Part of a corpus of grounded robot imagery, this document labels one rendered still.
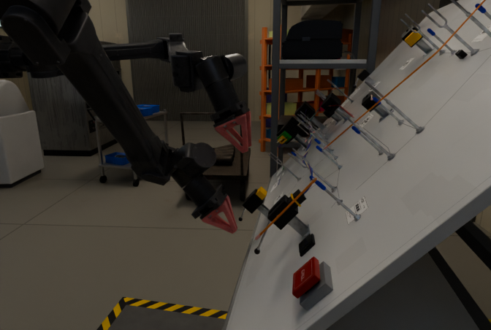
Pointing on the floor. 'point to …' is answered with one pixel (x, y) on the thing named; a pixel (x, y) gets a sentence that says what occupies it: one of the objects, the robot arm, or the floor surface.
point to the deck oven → (66, 117)
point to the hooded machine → (17, 138)
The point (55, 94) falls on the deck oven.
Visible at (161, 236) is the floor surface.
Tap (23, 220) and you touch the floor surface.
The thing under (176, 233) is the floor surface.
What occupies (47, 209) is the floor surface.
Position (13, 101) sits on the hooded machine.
